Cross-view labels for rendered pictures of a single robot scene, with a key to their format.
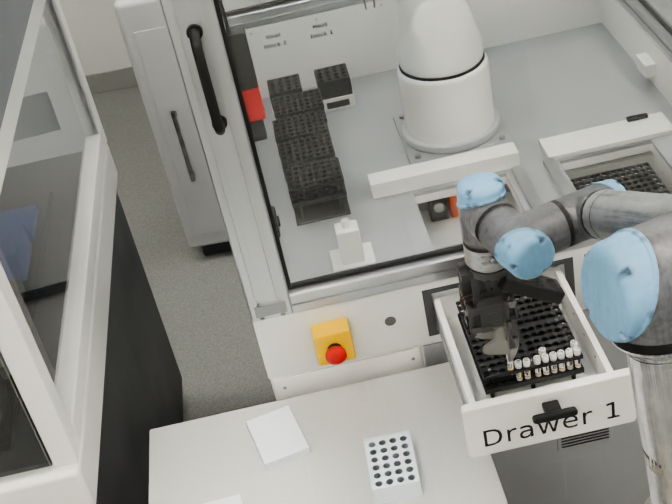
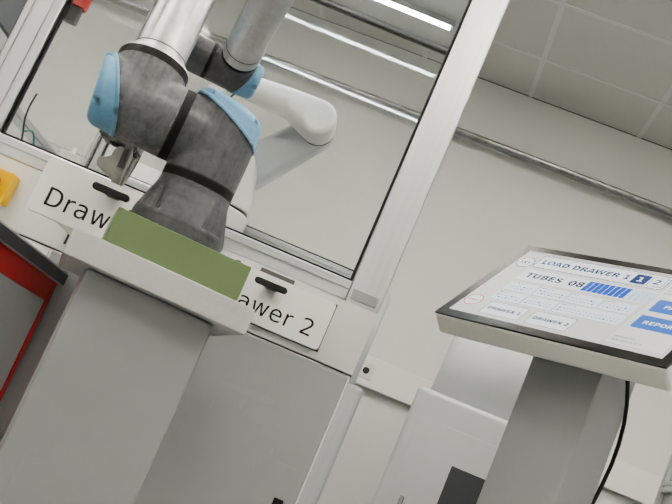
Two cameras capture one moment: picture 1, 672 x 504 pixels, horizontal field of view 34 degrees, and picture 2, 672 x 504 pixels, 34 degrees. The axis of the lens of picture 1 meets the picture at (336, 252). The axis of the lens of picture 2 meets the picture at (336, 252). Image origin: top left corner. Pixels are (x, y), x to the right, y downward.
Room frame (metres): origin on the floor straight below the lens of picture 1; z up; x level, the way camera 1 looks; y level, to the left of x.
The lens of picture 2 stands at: (-0.70, -0.84, 0.59)
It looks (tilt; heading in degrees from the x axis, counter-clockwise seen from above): 11 degrees up; 3
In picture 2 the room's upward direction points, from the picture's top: 23 degrees clockwise
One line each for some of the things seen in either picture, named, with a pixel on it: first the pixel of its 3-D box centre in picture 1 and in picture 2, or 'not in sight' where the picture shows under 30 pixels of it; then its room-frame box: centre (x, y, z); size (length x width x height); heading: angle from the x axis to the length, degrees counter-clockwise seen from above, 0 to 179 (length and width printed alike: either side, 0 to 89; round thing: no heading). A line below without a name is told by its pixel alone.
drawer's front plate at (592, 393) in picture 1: (549, 413); (107, 212); (1.32, -0.29, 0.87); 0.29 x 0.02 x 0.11; 90
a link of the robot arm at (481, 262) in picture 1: (488, 252); not in sight; (1.42, -0.24, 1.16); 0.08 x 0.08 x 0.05
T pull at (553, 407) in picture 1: (552, 410); (112, 193); (1.30, -0.29, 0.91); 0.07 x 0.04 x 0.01; 90
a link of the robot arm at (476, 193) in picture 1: (483, 211); not in sight; (1.42, -0.24, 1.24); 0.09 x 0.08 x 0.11; 15
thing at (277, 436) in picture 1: (277, 436); not in sight; (1.52, 0.18, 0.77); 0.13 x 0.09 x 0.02; 13
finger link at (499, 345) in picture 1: (499, 346); (110, 166); (1.40, -0.23, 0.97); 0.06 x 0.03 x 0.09; 90
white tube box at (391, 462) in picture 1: (392, 466); not in sight; (1.37, -0.02, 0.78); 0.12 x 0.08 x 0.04; 178
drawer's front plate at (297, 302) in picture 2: not in sight; (265, 301); (1.64, -0.60, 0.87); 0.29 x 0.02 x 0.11; 90
